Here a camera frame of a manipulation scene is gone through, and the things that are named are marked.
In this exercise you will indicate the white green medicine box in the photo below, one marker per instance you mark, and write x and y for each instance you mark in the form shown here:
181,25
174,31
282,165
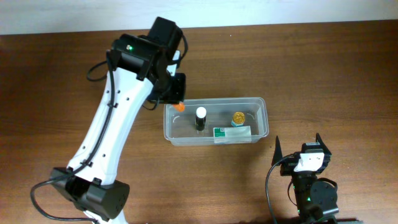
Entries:
234,135

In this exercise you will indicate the orange tablet tube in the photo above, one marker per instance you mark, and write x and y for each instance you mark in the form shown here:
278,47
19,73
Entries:
179,107

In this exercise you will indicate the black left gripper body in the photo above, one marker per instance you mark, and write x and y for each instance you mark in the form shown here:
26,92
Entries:
171,91

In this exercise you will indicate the dark bottle white cap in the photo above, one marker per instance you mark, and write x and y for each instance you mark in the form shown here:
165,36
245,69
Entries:
200,118

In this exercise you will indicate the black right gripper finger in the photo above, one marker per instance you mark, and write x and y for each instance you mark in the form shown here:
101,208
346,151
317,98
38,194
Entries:
277,157
326,151

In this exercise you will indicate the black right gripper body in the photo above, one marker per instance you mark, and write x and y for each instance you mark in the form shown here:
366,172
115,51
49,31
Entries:
290,164

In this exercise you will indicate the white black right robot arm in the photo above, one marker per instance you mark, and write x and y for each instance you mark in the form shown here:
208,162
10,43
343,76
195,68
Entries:
315,198

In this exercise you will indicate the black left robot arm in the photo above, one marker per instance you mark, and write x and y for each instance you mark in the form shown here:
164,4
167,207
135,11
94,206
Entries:
141,69

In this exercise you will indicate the small jar gold lid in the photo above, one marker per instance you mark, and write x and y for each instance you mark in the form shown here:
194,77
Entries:
238,119

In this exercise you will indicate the clear plastic container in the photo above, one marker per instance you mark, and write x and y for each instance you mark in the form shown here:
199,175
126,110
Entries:
179,127

